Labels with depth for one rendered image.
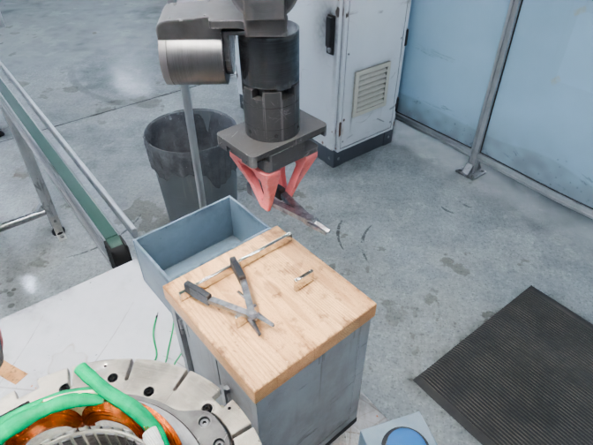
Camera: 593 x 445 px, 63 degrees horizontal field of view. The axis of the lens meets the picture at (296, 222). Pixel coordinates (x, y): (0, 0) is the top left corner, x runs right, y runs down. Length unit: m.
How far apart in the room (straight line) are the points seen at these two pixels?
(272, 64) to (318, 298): 0.30
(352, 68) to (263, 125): 2.12
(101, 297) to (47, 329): 0.11
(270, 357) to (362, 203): 2.03
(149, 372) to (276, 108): 0.29
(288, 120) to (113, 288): 0.69
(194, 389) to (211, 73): 0.30
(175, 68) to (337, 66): 2.10
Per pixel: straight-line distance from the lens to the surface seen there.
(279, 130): 0.49
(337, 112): 2.66
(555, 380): 2.01
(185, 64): 0.47
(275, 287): 0.63
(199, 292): 0.59
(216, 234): 0.81
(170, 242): 0.76
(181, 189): 2.03
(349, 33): 2.51
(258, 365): 0.56
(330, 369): 0.65
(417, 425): 0.57
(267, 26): 0.43
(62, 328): 1.05
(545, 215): 2.75
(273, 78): 0.47
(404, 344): 1.94
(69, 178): 1.50
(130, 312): 1.03
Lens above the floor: 1.52
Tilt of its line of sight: 39 degrees down
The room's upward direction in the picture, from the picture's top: straight up
